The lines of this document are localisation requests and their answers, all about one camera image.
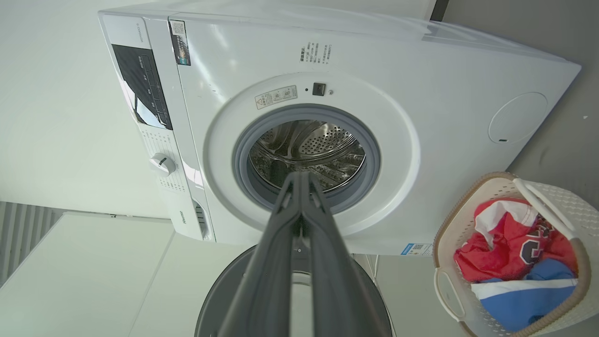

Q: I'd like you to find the grey slatted panel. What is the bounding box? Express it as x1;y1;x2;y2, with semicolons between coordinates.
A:
0;201;64;286

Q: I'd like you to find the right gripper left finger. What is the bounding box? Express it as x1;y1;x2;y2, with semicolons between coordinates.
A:
218;172;303;337

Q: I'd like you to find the round white filter cover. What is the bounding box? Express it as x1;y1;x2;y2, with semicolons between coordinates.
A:
488;92;548;144

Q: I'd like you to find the blue energy label sticker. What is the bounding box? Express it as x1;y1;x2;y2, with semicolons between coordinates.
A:
400;242;433;256

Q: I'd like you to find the white program selector knob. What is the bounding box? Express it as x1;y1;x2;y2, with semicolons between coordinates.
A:
149;153;176;177

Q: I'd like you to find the white warning label sticker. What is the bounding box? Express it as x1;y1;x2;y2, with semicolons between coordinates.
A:
255;85;298;110

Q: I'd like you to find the white front-load washing machine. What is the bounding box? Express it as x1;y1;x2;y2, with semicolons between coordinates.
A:
98;0;582;257

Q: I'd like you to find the steel perforated washer drum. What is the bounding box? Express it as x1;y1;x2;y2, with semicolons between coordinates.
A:
248;119;366;192

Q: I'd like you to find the black washer control display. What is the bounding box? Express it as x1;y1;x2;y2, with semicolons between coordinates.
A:
111;44;173;131

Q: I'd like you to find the cream plastic laundry basket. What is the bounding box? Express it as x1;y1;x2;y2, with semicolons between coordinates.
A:
433;172;592;337

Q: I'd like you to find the red and white jersey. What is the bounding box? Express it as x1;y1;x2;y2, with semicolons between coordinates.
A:
454;198;578;284

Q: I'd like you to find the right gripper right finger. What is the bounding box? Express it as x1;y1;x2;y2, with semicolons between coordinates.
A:
301;172;394;337

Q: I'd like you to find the blue white-striped garment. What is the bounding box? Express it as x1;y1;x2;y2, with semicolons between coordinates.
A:
470;258;578;333

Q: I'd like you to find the dark promotional sticker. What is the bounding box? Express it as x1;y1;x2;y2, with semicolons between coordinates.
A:
169;20;191;66

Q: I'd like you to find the round black glass machine door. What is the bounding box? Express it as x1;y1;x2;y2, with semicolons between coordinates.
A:
194;243;396;337

